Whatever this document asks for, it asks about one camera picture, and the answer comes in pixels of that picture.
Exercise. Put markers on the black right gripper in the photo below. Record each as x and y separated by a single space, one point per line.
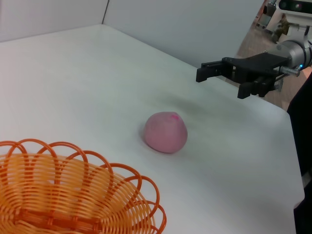
258 64

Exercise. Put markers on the pink round sponge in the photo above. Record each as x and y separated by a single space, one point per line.
165 134

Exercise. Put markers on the background grey chair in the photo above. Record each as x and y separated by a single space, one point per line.
264 20

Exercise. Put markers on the background green plant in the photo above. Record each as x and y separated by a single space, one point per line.
283 26

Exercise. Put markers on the black robot torso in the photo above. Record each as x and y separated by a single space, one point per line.
303 122

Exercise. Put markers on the white robot head with camera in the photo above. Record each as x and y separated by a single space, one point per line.
292 5

